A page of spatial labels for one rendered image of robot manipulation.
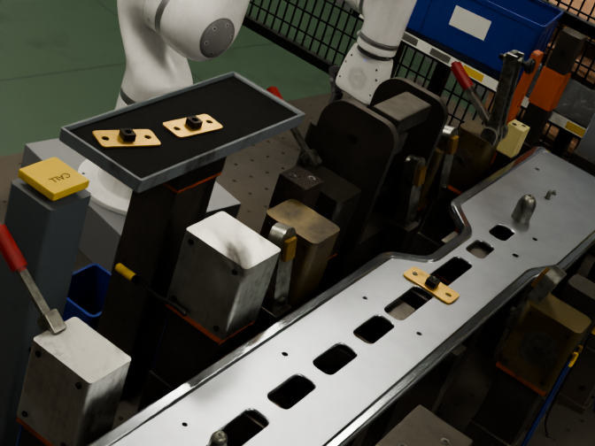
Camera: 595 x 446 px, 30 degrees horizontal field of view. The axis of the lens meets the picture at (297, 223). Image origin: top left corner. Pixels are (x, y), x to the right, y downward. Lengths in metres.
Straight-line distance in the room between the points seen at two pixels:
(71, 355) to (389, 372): 0.44
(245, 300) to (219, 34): 0.55
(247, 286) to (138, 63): 0.62
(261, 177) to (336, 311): 0.90
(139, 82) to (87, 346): 0.73
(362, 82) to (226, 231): 0.94
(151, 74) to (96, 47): 2.52
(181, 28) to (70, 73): 2.39
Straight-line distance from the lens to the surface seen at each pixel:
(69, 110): 3.92
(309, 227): 1.54
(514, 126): 2.13
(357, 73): 2.30
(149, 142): 1.45
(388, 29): 2.24
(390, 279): 1.65
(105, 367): 1.24
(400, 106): 1.71
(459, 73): 2.07
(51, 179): 1.33
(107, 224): 1.94
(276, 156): 2.50
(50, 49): 4.30
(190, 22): 1.79
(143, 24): 1.89
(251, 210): 2.27
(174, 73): 1.90
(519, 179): 2.09
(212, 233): 1.40
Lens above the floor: 1.87
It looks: 31 degrees down
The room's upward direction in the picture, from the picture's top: 20 degrees clockwise
